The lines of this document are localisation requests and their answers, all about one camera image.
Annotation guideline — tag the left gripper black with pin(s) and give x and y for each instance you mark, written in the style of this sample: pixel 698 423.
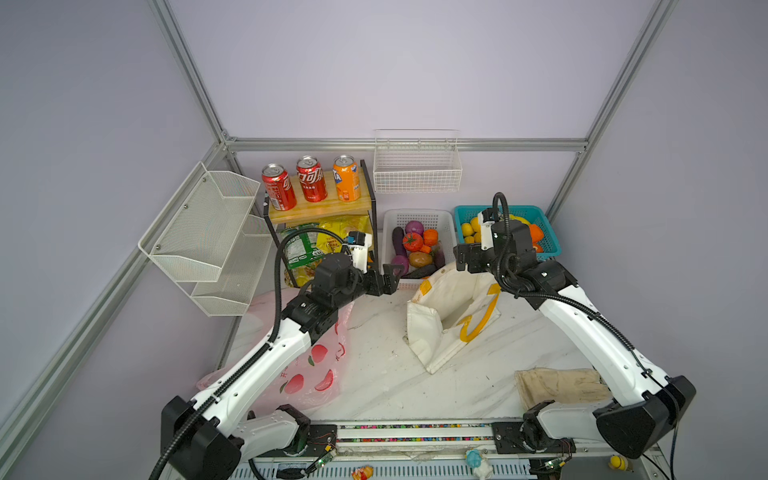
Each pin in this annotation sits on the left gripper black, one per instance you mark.
pixel 378 287

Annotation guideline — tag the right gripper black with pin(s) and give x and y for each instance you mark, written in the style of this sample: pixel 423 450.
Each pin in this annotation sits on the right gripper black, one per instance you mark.
pixel 469 252

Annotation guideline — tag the white canvas tote bag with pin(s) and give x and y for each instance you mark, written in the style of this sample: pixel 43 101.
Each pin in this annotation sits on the white canvas tote bag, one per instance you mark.
pixel 449 310

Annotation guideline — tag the pink plastic grocery bag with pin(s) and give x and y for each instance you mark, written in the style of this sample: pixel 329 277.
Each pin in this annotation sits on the pink plastic grocery bag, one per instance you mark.
pixel 312 380

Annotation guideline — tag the red cola can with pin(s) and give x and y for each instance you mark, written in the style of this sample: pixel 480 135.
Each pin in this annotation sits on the red cola can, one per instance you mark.
pixel 279 187
pixel 311 178

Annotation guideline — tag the orange soda can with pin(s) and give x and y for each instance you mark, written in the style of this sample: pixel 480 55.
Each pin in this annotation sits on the orange soda can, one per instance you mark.
pixel 346 176

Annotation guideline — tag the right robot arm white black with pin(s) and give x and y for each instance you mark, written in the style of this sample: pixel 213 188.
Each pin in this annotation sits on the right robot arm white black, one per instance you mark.
pixel 646 403

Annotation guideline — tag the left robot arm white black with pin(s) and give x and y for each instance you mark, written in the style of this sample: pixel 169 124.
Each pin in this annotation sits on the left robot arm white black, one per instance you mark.
pixel 208 436

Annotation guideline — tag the orange fruit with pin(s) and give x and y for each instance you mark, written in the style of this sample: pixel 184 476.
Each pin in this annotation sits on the orange fruit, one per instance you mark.
pixel 536 233

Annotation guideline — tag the yellow chips bag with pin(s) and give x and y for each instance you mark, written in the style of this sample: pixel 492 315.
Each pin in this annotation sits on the yellow chips bag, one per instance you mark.
pixel 341 226

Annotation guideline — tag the green snack bag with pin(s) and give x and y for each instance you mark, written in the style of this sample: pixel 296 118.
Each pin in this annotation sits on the green snack bag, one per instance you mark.
pixel 302 254

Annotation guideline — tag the teal plastic fruit basket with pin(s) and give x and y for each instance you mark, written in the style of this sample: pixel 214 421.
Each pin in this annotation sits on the teal plastic fruit basket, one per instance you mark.
pixel 544 238

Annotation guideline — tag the purple onion bottom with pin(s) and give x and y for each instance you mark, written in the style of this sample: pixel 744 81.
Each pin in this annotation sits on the purple onion bottom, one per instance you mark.
pixel 400 264

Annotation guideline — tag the purple onion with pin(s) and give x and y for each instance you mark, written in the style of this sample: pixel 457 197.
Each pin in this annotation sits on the purple onion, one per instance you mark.
pixel 400 264
pixel 414 226

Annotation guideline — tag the wooden two-tier shelf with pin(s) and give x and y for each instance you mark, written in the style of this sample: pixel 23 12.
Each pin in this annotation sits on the wooden two-tier shelf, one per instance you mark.
pixel 305 212

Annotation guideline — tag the white plastic vegetable basket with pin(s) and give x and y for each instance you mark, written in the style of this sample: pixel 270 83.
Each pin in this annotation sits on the white plastic vegetable basket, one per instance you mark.
pixel 442 252

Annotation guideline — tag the dark eggplant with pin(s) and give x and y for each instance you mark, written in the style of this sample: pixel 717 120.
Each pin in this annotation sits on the dark eggplant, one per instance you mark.
pixel 397 237

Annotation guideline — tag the small orange vegetable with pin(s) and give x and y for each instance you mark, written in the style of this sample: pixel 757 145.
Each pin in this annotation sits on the small orange vegetable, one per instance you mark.
pixel 430 237

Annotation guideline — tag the red tomato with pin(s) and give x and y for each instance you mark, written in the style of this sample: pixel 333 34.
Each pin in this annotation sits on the red tomato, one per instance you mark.
pixel 413 242

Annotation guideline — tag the brown potato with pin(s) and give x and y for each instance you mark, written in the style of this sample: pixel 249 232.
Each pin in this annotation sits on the brown potato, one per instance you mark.
pixel 420 259

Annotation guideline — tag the purple onion top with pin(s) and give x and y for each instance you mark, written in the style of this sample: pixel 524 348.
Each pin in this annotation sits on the purple onion top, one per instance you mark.
pixel 414 226

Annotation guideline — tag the beige folded cloth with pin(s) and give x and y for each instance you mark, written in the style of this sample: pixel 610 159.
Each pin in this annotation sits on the beige folded cloth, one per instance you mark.
pixel 576 386

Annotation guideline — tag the orange bear toy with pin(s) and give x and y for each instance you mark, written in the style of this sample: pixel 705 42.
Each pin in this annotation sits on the orange bear toy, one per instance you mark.
pixel 363 473

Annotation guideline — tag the blue white toy figure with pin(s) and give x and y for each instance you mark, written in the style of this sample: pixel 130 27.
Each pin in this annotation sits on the blue white toy figure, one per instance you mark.
pixel 478 465

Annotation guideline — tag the yellow minion toy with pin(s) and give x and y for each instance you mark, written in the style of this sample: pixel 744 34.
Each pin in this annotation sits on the yellow minion toy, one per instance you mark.
pixel 619 463

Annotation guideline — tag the white mesh wall rack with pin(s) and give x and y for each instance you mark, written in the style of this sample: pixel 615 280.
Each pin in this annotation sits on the white mesh wall rack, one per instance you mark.
pixel 210 243

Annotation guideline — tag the white wire wall basket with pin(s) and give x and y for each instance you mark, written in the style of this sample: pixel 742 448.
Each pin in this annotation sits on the white wire wall basket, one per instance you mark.
pixel 424 161

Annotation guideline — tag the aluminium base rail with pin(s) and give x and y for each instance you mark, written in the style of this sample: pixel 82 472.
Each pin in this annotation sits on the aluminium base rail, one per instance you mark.
pixel 432 449

